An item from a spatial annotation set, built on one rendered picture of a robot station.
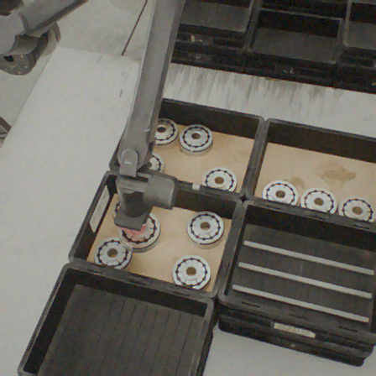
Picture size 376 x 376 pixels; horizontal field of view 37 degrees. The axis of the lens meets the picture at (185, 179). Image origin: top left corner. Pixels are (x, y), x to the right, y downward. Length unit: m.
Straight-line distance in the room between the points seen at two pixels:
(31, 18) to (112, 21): 2.32
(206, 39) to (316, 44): 0.54
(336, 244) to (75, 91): 1.11
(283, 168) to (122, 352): 0.71
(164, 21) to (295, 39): 1.71
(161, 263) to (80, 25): 2.22
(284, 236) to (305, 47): 1.34
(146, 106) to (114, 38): 2.28
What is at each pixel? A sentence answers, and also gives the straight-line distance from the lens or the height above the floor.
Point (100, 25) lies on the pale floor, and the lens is 3.52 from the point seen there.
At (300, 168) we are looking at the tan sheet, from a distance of 1.75.
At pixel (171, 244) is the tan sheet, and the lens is 1.60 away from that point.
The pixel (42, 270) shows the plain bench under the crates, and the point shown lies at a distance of 1.78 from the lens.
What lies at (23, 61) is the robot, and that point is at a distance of 1.68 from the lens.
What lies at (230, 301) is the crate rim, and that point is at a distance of 1.41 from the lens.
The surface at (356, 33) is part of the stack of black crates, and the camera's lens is 2.72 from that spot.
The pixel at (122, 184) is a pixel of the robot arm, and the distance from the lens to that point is 1.20.
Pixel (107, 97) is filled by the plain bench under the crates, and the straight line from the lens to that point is 2.13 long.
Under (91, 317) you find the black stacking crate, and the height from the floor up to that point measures 0.83.
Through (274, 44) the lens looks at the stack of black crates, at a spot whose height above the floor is 0.38.
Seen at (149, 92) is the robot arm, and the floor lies 1.40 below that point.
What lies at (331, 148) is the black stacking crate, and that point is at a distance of 1.77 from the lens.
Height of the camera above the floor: 2.24
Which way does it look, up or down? 55 degrees down
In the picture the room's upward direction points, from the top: 5 degrees counter-clockwise
